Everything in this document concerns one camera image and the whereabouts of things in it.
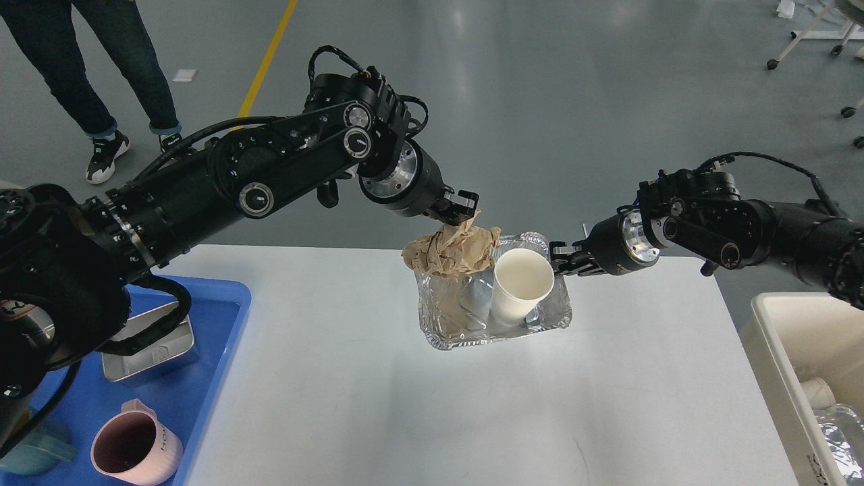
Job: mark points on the brown paper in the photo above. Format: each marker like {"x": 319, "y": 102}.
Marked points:
{"x": 453, "y": 250}

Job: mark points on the white cup in bin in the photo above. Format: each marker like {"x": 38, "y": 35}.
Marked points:
{"x": 818, "y": 393}

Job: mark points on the crumpled foil in bin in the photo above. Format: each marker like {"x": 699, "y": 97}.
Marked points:
{"x": 842, "y": 430}

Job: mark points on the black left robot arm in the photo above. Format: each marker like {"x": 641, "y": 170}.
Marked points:
{"x": 76, "y": 277}

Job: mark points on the pink plastic mug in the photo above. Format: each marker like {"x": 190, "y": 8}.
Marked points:
{"x": 136, "y": 447}

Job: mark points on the white paper cup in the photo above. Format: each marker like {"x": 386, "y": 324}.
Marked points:
{"x": 522, "y": 278}

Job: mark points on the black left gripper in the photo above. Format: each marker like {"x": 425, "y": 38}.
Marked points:
{"x": 415, "y": 187}

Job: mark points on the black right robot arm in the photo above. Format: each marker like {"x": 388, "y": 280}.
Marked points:
{"x": 701, "y": 211}

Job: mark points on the aluminium foil tray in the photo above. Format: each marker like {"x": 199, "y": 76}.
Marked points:
{"x": 456, "y": 313}

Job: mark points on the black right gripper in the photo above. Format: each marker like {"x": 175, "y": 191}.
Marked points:
{"x": 616, "y": 246}

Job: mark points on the teal ceramic mug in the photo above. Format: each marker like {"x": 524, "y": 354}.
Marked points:
{"x": 43, "y": 449}

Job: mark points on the stainless steel square tray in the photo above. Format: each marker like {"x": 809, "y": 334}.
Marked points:
{"x": 169, "y": 354}

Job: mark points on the cream plastic bin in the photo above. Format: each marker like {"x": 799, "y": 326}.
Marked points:
{"x": 791, "y": 338}

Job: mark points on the blue plastic tray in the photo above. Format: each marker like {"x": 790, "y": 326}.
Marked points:
{"x": 182, "y": 398}

